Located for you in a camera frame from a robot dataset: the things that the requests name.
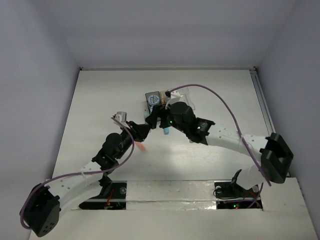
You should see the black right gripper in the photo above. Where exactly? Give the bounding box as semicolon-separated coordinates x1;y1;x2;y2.
146;102;189;134

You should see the orange highlighter pen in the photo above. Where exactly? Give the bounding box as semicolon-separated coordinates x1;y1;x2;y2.
134;141;147;153

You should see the blue cleaning gel jar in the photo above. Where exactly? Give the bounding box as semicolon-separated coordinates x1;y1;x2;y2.
147;94;161;106

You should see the blue highlighter pen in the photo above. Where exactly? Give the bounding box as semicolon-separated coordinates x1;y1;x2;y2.
143;110;149;118

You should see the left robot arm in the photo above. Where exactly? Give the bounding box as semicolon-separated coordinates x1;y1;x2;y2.
19;120;151;238

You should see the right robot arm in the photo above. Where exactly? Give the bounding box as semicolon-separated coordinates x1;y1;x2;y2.
145;102;294;196

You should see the orange translucent container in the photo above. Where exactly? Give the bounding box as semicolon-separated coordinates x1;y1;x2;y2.
160;90;171;109

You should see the grey translucent container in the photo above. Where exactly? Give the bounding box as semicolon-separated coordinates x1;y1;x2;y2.
145;91;162;114

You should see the clear plastic container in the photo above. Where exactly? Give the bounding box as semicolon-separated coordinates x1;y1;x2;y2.
176;87;196;111

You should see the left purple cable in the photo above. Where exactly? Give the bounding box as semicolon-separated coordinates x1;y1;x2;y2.
19;117;136;230

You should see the purple cable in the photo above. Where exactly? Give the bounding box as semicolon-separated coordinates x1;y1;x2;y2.
19;117;136;230
169;84;272;187

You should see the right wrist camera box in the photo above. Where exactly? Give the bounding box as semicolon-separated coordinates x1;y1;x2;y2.
165;90;182;106

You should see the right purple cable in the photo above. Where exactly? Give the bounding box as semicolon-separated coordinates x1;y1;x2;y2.
169;84;272;187

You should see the aluminium side rail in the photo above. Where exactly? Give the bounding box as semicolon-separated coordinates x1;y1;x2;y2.
249;69;275;135

